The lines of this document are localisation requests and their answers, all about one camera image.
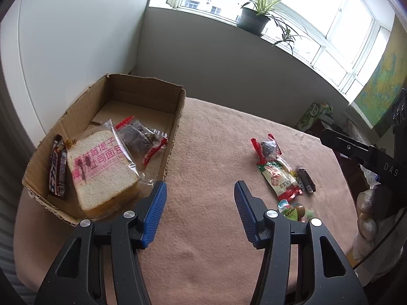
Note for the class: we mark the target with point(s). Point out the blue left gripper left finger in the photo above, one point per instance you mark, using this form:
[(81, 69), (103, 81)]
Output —
[(153, 207)]

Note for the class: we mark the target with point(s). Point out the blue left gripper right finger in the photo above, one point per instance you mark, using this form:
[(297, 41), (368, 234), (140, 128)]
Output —
[(251, 211)]

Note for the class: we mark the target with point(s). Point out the red green snack packet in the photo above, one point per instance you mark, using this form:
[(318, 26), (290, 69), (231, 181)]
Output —
[(278, 175)]

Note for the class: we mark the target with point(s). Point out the green jelly cup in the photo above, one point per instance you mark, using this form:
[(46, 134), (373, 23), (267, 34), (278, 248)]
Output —
[(295, 211)]

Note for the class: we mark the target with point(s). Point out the snickers chocolate bar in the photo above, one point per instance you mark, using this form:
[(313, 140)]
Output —
[(308, 185)]

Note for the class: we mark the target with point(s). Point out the dark plum clear red packet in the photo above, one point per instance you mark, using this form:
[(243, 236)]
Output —
[(267, 150)]

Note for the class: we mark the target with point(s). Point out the gloved right hand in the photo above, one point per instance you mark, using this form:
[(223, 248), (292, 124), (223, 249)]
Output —
[(366, 223)]

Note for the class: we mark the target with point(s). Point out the packaged sliced toast bread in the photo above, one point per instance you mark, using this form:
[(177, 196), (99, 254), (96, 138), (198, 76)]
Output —
[(104, 175)]

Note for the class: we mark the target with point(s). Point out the map poster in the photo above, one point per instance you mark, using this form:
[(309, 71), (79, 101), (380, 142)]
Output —
[(375, 100)]

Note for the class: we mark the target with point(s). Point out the pink table cloth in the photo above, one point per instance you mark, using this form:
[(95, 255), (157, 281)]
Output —
[(200, 254)]

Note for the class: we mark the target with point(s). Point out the dark cake clear red packet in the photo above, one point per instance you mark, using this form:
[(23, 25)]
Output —
[(142, 143)]

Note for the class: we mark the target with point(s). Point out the brown cardboard box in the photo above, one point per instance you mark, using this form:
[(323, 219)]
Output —
[(156, 104)]

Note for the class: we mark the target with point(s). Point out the green drink carton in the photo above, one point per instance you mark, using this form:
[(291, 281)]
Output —
[(312, 114)]

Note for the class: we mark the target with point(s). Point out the snickers bar in box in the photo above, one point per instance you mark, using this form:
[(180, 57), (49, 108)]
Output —
[(57, 170)]

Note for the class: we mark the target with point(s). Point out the potted spider plant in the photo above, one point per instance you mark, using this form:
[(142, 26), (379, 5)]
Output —
[(257, 16)]

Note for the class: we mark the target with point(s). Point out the window frame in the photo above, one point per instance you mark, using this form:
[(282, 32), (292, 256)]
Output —
[(342, 40)]

